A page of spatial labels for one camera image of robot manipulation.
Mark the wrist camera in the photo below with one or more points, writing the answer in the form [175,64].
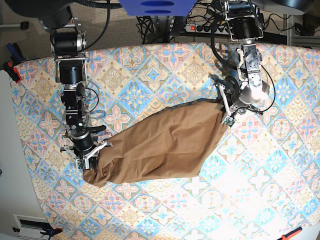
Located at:
[229,121]
[81,164]

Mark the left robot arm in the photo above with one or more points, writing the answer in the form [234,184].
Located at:
[241,20]

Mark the orange black clamp bottom right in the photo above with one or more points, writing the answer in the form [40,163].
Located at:
[291,234]

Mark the white vent panel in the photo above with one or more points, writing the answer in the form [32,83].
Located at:
[30,227]

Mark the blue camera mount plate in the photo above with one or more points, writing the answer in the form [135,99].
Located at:
[180,8]

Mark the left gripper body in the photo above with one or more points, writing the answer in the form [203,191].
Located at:
[237,102]

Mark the brown t-shirt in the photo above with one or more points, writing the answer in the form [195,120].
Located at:
[172,143]

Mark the patterned tablecloth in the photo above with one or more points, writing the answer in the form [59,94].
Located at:
[262,180]

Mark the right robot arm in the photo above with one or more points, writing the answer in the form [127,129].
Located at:
[68,45]

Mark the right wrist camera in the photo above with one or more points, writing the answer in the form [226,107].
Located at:
[81,164]

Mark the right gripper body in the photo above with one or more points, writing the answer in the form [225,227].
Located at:
[85,145]

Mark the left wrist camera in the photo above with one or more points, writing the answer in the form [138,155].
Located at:
[229,121]

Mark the black orange clamp bottom left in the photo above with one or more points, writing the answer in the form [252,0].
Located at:
[51,231]

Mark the white power strip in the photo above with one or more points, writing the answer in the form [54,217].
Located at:
[205,29]

